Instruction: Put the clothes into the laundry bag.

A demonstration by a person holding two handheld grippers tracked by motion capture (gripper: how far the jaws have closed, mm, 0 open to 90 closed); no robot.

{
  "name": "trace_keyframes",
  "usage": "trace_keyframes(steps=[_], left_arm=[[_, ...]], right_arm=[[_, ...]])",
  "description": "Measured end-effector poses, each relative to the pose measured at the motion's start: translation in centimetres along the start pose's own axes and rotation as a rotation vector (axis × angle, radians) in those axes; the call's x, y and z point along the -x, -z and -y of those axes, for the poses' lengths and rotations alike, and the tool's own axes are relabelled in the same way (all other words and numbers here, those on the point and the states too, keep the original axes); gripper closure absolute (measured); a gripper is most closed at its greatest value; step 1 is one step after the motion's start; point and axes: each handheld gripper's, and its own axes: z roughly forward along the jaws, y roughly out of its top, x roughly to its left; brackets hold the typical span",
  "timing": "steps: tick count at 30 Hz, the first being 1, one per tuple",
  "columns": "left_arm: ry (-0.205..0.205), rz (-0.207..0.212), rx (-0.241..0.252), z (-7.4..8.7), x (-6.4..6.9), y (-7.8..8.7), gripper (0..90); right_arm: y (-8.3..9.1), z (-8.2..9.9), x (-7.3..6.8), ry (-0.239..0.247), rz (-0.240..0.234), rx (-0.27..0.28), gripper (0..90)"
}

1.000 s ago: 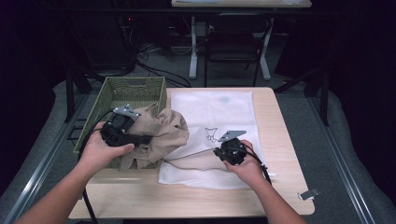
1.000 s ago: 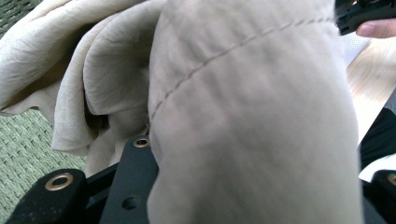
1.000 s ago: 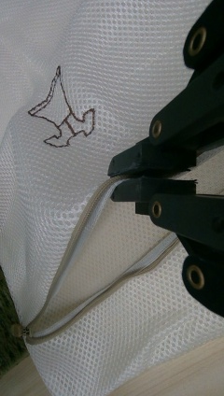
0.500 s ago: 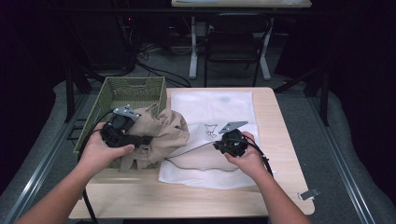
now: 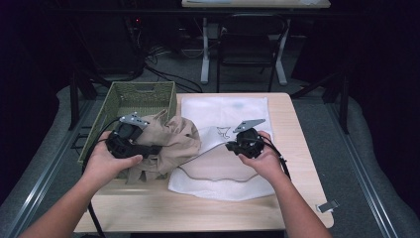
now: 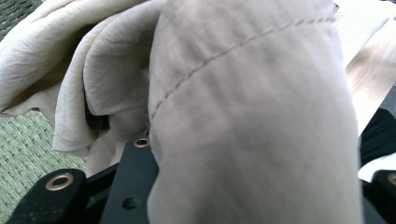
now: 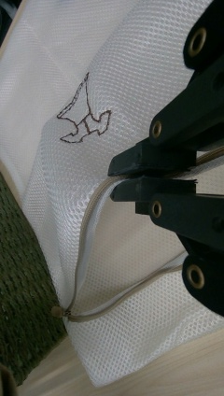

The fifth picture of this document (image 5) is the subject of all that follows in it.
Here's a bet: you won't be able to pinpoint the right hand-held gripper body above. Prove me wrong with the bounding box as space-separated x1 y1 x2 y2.
232 118 266 160

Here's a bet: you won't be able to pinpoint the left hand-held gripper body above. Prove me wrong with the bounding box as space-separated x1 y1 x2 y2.
104 112 151 160

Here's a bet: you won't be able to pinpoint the beige garment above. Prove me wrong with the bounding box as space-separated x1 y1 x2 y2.
125 108 202 185

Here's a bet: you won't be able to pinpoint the white mesh laundry bag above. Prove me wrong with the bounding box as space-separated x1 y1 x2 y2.
167 95 276 202

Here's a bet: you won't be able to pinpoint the green woven basket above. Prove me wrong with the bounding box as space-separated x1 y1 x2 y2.
77 80 177 181

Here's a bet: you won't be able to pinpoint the person's right hand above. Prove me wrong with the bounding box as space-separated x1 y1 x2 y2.
238 131 288 187

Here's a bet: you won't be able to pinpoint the person's left hand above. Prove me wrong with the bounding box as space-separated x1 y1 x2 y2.
82 131 144 181

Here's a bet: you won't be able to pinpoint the black metal stand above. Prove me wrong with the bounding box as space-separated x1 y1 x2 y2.
290 70 351 135
67 70 110 132

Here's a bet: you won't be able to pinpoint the white desk leg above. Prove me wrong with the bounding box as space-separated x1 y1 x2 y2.
275 19 289 87
200 18 211 85

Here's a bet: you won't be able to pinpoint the black folding chair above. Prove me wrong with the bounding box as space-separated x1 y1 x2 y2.
216 13 288 93

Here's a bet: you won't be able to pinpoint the grey table clip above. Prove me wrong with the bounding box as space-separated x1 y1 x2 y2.
316 199 341 214

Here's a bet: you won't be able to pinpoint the dark equipment cabinet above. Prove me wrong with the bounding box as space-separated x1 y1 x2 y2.
75 13 147 75

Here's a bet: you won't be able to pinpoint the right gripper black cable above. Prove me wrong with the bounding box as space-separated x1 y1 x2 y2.
259 133 292 181

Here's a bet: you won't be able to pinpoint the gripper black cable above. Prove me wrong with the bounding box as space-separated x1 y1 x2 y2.
80 117 107 238
259 133 292 181

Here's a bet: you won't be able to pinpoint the black floor cables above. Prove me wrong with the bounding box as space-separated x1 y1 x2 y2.
143 46 204 94

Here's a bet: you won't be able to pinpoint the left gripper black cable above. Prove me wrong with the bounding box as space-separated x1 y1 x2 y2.
80 117 107 238

